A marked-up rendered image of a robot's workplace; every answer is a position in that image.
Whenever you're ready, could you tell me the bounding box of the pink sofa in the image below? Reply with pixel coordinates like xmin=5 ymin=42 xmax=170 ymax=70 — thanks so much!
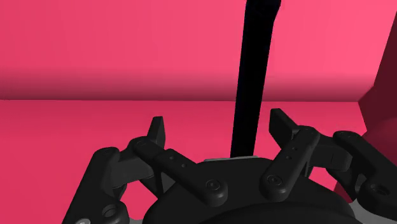
xmin=0 ymin=0 xmax=397 ymax=224

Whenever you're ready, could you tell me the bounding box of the black long flat object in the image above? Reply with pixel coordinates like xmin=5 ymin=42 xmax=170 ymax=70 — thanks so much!
xmin=230 ymin=0 xmax=282 ymax=158

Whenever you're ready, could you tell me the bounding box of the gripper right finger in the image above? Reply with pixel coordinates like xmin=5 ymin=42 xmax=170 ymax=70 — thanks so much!
xmin=260 ymin=108 xmax=397 ymax=221

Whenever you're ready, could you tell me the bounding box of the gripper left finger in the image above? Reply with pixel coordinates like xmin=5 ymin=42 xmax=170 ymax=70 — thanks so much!
xmin=62 ymin=116 xmax=229 ymax=224

